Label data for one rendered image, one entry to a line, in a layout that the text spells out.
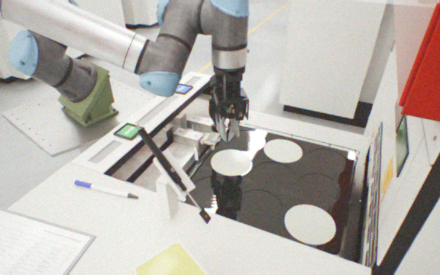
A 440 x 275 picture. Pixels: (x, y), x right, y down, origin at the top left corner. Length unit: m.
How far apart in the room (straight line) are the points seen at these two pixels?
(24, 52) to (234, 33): 0.64
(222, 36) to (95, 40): 0.24
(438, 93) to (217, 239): 0.37
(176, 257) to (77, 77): 0.80
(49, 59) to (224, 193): 0.67
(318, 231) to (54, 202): 0.51
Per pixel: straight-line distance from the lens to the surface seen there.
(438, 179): 0.42
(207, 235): 0.54
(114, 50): 0.62
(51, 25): 0.65
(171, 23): 0.65
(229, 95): 0.68
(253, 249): 0.52
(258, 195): 0.69
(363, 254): 0.59
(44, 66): 1.07
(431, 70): 0.36
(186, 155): 0.83
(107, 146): 0.78
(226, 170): 0.74
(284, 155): 0.81
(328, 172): 0.78
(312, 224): 0.66
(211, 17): 0.63
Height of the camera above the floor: 1.39
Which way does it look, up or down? 36 degrees down
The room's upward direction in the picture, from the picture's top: straight up
